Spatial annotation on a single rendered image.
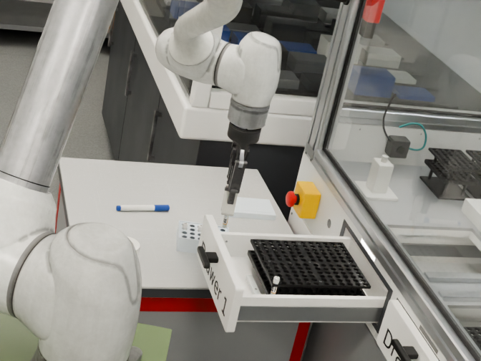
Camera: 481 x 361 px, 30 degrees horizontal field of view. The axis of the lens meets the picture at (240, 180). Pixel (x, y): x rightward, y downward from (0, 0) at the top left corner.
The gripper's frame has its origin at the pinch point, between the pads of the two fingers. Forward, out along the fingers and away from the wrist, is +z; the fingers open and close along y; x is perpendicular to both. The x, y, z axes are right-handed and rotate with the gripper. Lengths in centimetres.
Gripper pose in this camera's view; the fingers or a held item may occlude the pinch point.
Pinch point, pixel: (229, 200)
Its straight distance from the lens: 215.3
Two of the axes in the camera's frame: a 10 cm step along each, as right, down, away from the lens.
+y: -0.6, -4.5, 8.9
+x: -9.8, -1.4, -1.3
